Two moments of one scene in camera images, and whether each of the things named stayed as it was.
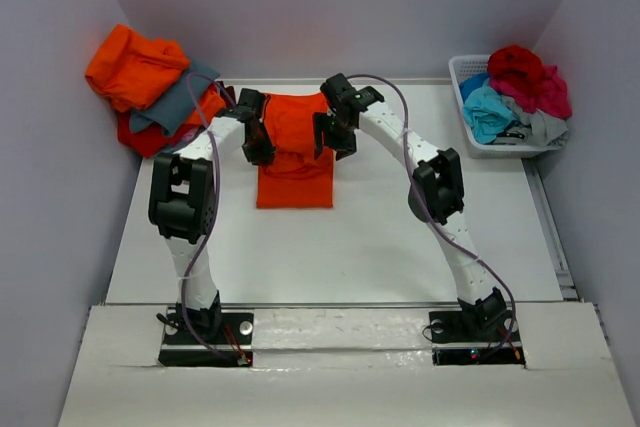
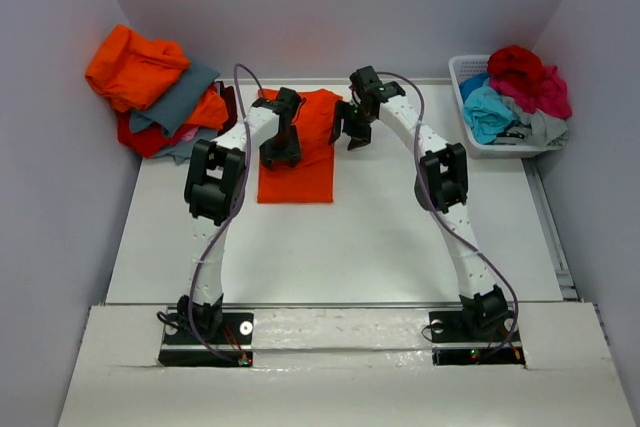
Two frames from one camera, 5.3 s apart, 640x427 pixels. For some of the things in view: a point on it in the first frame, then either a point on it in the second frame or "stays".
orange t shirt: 296,179 stays
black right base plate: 469,337 stays
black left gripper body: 260,148 → 284,147
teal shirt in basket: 487,113 stays
